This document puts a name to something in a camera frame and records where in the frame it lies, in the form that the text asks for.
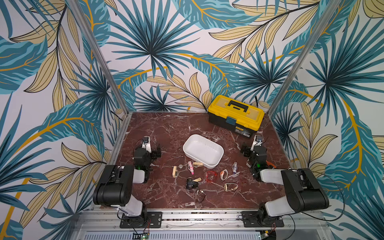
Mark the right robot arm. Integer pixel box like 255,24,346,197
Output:
240,144,329,221

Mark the red translucent watch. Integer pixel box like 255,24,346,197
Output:
206,171,218,183

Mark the pink white watch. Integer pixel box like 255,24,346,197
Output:
188,161,194,175

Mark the aluminium front rail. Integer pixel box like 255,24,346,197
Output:
70,209,334,240

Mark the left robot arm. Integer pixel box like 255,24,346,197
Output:
93,147,162,220

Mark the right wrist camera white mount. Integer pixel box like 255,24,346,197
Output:
251,135,264,151

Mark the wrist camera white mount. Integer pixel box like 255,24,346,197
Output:
142,136,152,153
251,135,264,151

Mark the white orange watch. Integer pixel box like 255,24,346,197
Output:
220,169,229,181

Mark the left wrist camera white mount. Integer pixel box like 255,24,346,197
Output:
142,136,152,153

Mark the beige watch near tray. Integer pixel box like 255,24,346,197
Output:
193,162,204,168

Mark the beige square-face watch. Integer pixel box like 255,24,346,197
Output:
224,183,239,192

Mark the yellow black plastic toolbox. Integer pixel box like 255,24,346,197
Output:
208,95,265,138

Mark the orange handled screwdriver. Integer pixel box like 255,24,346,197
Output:
266,161,276,169

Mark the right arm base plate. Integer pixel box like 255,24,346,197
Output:
241,211,285,228

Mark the purple white watch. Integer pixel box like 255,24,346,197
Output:
232,162,238,174

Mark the white plastic storage tray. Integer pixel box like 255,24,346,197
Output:
183,134,224,169

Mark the brown leather gold watch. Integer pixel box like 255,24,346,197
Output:
195,190,206,204

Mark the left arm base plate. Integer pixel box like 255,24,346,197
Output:
120,212,163,229

